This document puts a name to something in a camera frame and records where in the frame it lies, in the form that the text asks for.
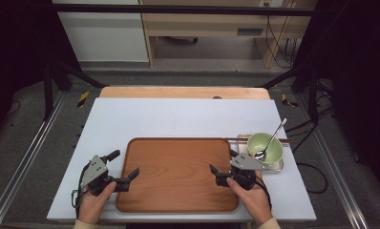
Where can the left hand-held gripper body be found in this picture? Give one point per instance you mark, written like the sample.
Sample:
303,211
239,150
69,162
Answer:
94,173

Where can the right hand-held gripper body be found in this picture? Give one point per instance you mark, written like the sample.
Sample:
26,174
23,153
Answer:
246,165

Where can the small steel tray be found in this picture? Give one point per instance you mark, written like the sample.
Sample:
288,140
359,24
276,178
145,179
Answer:
242,149

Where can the metal spoon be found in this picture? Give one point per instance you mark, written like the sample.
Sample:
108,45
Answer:
260,155

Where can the green bowl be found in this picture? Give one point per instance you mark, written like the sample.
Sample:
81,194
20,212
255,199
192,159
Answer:
258,143

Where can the brown wooden tray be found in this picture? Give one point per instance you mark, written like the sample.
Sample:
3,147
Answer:
175,178

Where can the person's left hand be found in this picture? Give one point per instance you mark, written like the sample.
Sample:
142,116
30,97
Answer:
92,205

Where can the person's right hand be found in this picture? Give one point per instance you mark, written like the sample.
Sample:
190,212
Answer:
255,202

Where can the yellow black tape strip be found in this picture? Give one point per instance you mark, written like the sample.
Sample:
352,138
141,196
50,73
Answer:
83,99
286,100

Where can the white table board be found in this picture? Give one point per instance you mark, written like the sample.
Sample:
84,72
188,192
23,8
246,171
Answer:
178,117

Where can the light wooden table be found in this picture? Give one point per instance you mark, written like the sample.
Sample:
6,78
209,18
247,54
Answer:
178,92

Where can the black metal stand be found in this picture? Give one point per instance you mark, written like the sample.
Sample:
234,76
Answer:
312,95
48,89

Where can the white cabinet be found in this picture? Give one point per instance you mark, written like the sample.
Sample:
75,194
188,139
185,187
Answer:
102,35

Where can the light wooden desk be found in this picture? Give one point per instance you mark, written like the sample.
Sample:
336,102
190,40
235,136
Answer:
204,27

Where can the black curtain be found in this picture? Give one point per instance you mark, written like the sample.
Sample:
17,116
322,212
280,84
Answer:
16,47
356,63

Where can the black horizontal bar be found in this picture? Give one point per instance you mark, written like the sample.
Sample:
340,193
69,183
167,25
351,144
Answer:
178,9

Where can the white power outlet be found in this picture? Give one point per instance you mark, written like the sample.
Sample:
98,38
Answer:
270,3

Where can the aluminium floor rail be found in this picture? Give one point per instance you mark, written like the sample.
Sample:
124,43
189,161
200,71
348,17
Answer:
25,156
331,162

